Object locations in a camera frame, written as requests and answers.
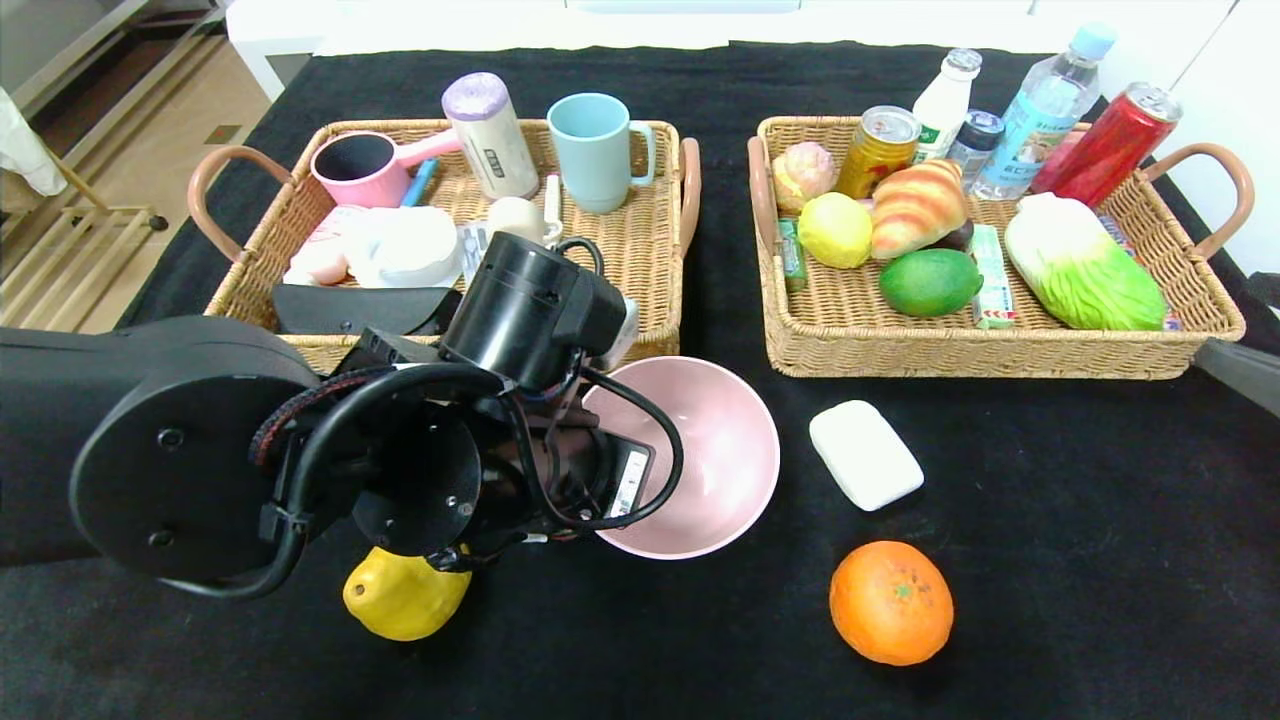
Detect pink bowl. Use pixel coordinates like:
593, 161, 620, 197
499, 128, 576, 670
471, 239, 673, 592
580, 356, 781, 560

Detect green lime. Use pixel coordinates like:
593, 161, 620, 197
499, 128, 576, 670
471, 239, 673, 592
879, 248, 985, 319

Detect brown striped croissant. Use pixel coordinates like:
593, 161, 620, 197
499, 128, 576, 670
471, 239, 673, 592
870, 158, 971, 261

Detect yellow pear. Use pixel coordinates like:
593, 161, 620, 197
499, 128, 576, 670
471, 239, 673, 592
342, 545, 473, 642

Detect orange fruit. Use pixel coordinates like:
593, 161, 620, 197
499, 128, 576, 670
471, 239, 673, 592
829, 541, 955, 667

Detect green gum pack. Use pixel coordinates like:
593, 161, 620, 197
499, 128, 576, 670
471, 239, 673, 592
778, 218, 809, 293

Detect small cream cup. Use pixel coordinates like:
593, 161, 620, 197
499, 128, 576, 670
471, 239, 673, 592
487, 197, 547, 243

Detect clear plastic tool pack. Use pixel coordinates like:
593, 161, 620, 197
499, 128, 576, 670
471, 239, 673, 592
460, 222, 493, 286

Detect light blue mug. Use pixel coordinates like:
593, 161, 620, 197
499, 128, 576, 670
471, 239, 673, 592
546, 93, 658, 214

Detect yellow lemon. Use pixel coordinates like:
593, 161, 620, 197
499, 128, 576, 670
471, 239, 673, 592
798, 192, 875, 270

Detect white soap bar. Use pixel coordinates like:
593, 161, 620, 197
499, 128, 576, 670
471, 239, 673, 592
808, 400, 925, 513

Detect pink yellow bun toy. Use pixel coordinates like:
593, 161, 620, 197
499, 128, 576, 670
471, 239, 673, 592
771, 141, 839, 216

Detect cream tumbler purple lid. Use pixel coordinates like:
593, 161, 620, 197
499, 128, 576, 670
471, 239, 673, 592
442, 72, 540, 201

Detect white round container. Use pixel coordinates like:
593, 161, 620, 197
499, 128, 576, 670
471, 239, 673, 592
344, 206, 464, 290

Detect blue pen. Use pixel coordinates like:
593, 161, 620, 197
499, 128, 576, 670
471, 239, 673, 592
401, 158, 440, 208

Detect black glasses case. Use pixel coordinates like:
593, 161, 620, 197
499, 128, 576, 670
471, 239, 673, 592
272, 284, 463, 337

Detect pink scoop cup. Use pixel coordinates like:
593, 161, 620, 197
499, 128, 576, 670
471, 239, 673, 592
310, 128, 464, 209

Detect yellow drink can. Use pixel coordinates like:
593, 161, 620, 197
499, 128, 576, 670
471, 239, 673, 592
835, 105, 921, 201

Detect pink white tube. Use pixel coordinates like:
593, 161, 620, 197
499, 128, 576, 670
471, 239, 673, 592
283, 205, 371, 288

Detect green white candy pack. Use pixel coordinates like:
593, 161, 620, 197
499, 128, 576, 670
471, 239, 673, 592
970, 224, 1021, 330

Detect small blue-capped bottle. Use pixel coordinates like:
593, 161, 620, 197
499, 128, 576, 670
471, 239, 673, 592
945, 110, 1004, 196

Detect white milk bottle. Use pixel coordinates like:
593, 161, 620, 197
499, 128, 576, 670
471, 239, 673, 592
910, 48, 983, 166

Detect green white cabbage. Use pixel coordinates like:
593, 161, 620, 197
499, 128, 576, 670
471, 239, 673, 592
1004, 192, 1168, 332

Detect clear water bottle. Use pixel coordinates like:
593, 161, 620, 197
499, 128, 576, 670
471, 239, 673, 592
972, 24, 1116, 203

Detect black tablecloth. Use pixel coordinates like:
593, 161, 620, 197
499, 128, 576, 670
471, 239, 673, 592
0, 42, 1280, 720

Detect colourful snack packet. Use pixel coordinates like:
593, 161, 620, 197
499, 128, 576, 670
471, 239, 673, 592
1095, 210, 1181, 333

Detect red drink can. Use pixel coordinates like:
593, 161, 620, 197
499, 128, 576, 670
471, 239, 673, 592
1030, 82, 1182, 209

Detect light wooden rack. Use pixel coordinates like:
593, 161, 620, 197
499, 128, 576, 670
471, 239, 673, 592
0, 150, 169, 333

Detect brown wooden shelf unit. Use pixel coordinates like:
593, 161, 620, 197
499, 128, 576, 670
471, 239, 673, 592
0, 0, 236, 151

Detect white hanging cloth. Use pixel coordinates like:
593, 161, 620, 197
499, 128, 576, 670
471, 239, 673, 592
0, 85, 69, 196

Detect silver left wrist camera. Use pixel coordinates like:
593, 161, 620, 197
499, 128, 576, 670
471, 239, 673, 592
598, 298, 641, 373

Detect wicker basket brown handles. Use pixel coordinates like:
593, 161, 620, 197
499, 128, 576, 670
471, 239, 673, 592
747, 115, 1254, 380
187, 118, 702, 386

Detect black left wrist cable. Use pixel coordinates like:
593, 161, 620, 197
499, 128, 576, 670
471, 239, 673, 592
160, 235, 687, 601

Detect braided labelled arm cable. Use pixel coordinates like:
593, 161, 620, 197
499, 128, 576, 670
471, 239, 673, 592
248, 365, 366, 471

